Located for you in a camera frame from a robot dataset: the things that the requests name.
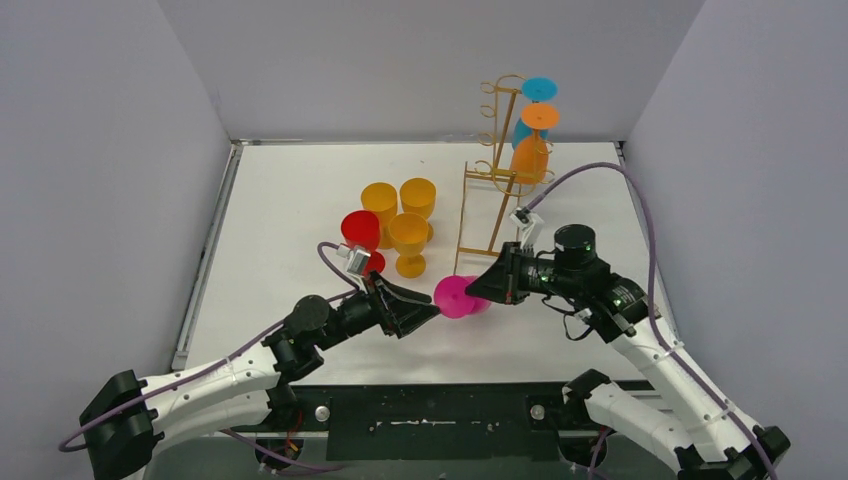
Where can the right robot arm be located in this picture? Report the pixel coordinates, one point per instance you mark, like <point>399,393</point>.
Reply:
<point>704,436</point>

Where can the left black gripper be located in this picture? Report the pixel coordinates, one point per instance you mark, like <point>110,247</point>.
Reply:
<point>383,307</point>

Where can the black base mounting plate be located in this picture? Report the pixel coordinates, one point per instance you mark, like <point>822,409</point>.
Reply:
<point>438,421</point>

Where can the yellow wine glass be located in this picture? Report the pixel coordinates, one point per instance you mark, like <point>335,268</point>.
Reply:
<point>409,233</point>
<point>381,199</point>
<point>418,198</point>

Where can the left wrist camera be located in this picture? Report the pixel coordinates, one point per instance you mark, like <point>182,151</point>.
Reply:
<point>356,259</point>

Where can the yellow wine glass front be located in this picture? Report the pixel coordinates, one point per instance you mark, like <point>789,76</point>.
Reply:
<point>381,199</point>

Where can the red plastic wine glass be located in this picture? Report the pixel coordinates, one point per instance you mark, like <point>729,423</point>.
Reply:
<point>361,228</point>

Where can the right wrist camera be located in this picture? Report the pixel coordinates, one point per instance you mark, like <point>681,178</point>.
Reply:
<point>529,226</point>

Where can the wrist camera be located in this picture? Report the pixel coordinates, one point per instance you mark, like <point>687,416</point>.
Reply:
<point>356,259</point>
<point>529,226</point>

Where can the orange plastic wine glass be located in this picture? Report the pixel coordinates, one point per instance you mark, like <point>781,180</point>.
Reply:
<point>530,147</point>

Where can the gold wire glass rack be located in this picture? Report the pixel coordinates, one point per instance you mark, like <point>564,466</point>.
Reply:
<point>502,110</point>

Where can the blue plastic wine glass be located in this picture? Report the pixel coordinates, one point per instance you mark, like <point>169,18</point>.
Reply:
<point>538,89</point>

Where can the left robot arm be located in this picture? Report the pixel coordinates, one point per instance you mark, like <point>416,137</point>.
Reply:
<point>132,419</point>

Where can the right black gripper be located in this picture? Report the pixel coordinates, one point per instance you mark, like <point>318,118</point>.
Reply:
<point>505,279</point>

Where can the pink plastic wine glass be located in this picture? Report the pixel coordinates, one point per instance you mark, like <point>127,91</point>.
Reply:
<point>450,296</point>

